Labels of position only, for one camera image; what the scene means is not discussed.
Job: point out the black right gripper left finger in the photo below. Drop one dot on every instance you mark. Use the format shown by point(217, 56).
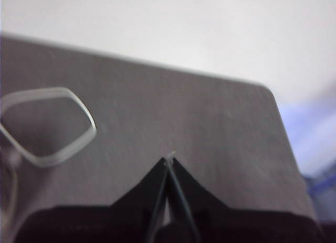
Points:
point(105, 224)

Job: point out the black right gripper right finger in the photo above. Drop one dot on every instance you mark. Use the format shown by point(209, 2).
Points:
point(236, 227)

